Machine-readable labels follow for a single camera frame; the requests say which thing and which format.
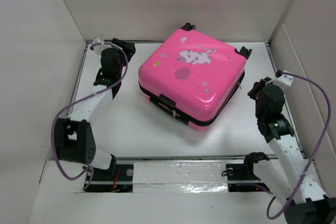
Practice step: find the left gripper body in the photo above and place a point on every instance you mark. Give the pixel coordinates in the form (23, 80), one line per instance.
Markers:
(128, 52)

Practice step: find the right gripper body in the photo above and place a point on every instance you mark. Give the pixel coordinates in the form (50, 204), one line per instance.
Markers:
(255, 92)

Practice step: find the pink hard-shell suitcase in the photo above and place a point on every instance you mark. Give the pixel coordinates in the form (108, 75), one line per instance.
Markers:
(192, 76)

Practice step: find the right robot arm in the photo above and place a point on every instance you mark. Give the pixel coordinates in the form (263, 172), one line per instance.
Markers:
(302, 198)

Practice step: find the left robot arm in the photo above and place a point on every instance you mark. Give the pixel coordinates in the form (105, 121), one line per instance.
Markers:
(72, 137)

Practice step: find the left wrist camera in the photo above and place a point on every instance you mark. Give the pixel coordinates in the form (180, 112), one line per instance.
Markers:
(97, 45)

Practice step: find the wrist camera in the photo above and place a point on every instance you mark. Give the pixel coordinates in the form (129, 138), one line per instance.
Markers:
(97, 45)
(283, 80)

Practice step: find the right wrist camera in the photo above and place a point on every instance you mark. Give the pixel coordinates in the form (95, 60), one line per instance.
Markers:
(283, 80)

